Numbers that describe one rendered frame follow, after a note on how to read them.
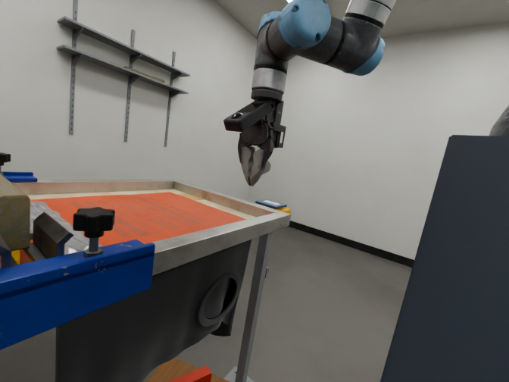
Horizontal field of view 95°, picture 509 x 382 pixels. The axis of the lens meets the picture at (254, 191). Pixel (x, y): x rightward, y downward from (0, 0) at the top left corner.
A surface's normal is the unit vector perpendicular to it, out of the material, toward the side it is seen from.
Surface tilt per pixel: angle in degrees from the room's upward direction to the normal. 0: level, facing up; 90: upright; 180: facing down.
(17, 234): 90
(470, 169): 90
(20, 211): 90
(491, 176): 90
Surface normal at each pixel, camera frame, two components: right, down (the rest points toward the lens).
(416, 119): -0.56, 0.04
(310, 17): 0.33, 0.21
